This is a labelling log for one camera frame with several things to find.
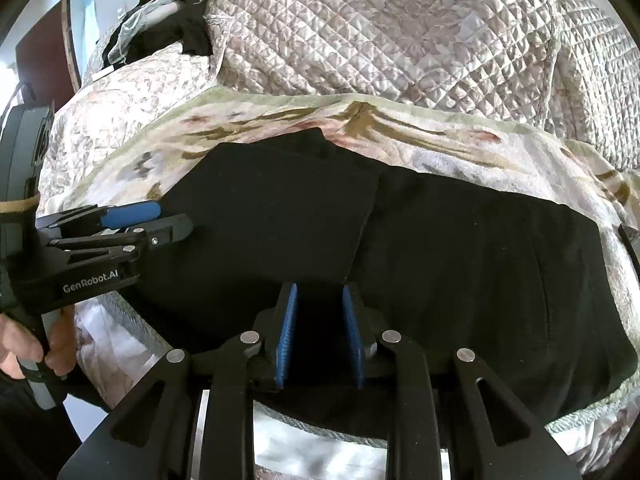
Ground black pants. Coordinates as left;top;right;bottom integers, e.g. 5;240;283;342
122;129;638;422

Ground person's left hand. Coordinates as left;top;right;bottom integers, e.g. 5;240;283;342
0;304;76;379

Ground white floral quilted comforter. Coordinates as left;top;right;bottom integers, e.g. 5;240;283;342
37;41;222;411

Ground dark red wooden door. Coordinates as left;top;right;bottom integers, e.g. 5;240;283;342
15;0;81;112

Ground pile of dark clothes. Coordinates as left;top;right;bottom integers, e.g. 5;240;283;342
102;0;213;70

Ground black phone on bed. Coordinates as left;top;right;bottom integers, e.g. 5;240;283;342
618;224;640;266

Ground floral fleece blanket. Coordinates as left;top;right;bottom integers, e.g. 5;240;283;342
82;89;639;432

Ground quilted grey-pink bedspread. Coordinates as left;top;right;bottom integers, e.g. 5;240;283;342
205;0;639;170

